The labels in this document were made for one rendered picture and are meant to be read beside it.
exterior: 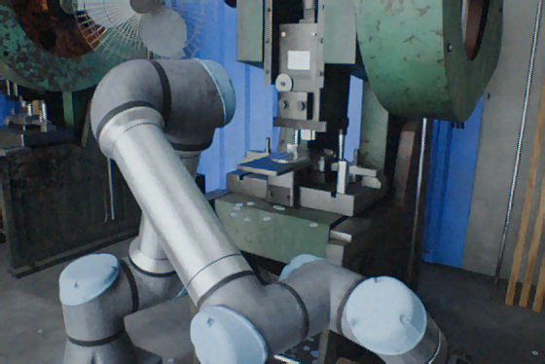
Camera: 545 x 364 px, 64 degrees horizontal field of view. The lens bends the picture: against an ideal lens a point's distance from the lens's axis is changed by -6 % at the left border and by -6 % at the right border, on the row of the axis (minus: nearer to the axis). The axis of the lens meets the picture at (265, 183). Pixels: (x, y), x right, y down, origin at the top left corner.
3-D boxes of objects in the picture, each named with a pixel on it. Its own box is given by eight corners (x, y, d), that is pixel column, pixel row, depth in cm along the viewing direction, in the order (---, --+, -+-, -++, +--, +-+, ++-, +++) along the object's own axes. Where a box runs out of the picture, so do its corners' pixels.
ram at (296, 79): (312, 123, 129) (315, 16, 122) (268, 119, 137) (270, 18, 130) (338, 118, 143) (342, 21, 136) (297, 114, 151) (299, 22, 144)
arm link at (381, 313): (360, 260, 50) (428, 286, 44) (392, 298, 57) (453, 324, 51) (324, 320, 48) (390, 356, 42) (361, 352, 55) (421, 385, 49)
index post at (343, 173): (345, 194, 127) (346, 160, 125) (335, 192, 129) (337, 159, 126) (348, 191, 129) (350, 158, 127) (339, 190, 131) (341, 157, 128)
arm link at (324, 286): (254, 266, 55) (322, 301, 47) (317, 243, 62) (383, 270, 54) (254, 322, 57) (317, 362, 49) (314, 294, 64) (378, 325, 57)
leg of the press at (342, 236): (344, 452, 124) (372, 137, 100) (308, 435, 130) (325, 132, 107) (428, 311, 198) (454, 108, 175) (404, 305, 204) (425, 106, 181)
